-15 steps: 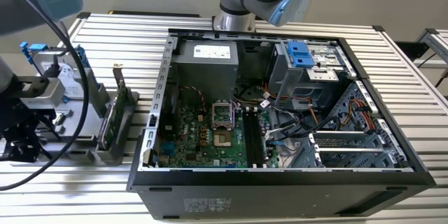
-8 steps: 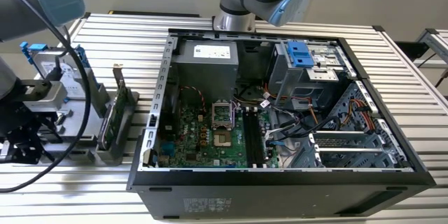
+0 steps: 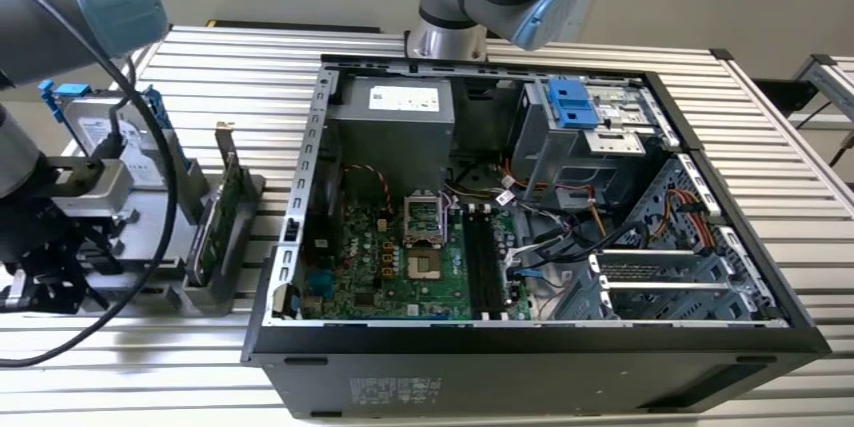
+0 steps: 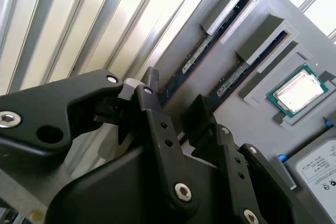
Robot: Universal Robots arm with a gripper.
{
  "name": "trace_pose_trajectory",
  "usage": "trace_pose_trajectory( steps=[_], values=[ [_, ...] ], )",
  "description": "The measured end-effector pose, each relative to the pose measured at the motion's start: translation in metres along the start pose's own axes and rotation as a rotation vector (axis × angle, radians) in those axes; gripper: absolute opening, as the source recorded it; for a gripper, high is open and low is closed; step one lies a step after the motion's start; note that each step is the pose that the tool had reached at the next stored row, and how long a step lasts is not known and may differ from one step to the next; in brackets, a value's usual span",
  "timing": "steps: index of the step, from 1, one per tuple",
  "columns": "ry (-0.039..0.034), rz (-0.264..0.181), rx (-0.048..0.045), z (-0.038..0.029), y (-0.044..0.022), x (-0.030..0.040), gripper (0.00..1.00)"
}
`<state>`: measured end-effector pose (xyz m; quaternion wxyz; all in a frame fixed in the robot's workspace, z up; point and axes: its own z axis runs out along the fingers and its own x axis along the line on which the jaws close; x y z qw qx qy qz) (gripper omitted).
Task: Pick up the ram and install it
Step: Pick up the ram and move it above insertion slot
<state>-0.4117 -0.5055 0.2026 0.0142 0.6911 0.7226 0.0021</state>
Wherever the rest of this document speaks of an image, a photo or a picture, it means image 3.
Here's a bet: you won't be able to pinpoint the grey parts rack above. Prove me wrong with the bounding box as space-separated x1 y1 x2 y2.
38 129 268 318

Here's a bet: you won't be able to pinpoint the hard disk in blue carrier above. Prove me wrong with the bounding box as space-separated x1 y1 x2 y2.
35 79 176 196

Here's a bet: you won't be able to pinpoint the black case fan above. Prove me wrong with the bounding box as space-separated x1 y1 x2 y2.
306 144 346 248

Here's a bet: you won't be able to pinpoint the green motherboard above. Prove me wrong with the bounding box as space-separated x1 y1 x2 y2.
296 196 535 322

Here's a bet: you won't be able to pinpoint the grey power supply unit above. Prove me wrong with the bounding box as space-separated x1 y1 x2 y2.
324 77 457 198

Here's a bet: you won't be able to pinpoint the metal socket cover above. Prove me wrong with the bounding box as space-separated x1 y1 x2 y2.
402 188 448 247

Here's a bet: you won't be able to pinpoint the CPU socket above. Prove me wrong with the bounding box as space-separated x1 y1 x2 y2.
404 245 445 282

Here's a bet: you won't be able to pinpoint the black open PC case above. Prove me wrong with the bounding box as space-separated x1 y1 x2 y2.
238 53 833 421

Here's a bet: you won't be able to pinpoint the grey metal drive cage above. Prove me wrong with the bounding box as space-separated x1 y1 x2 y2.
509 75 679 211

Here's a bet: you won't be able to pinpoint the blue plastic latch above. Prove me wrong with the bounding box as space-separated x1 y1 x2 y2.
543 77 597 129

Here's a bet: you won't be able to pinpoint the grey metal disk bay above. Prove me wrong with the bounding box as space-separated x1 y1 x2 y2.
585 246 779 322

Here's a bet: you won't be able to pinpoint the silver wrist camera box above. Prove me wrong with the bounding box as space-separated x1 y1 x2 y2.
49 159 133 219

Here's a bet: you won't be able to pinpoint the graphics card with metal bracket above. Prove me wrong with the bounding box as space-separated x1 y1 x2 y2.
184 120 245 286

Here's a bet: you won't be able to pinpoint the twisted red black fan wire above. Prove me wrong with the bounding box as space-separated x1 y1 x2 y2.
342 163 396 214

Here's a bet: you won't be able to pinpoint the wires with white plugs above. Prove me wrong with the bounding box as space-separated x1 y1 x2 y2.
445 181 518 208

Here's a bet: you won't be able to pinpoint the black wire bundle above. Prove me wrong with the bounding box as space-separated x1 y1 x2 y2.
516 223 645 268

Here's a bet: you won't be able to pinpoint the thin orange wire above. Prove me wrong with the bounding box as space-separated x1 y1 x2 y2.
556 185 609 237

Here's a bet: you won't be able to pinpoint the orange and red wire bundle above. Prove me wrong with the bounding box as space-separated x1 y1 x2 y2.
649 188 725 256

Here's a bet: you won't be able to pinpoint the aluminium frame table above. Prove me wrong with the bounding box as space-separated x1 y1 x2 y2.
751 53 854 129

